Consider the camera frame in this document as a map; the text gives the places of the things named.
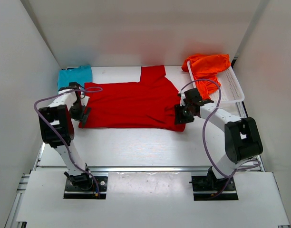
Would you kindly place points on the white wire rack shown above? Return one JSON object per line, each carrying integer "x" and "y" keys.
{"x": 231, "y": 91}

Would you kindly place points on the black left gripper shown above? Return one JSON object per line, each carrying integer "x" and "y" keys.
{"x": 84, "y": 116}

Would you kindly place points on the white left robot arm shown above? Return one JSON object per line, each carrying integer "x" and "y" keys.
{"x": 57, "y": 129}

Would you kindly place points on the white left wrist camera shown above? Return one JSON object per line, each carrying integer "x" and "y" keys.
{"x": 84, "y": 100}

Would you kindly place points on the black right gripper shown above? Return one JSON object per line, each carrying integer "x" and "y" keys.
{"x": 181, "y": 115}

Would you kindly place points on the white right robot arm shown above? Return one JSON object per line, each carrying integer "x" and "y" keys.
{"x": 242, "y": 140}

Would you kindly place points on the teal t shirt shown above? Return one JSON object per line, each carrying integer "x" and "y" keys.
{"x": 79, "y": 74}

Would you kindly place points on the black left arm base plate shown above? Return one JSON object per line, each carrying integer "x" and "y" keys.
{"x": 83, "y": 188}

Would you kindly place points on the red t shirt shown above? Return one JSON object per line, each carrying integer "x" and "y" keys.
{"x": 149, "y": 103}

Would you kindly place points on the orange t shirt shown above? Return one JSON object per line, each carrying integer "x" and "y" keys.
{"x": 206, "y": 67}

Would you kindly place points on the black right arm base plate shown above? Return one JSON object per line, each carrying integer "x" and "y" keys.
{"x": 218, "y": 190}

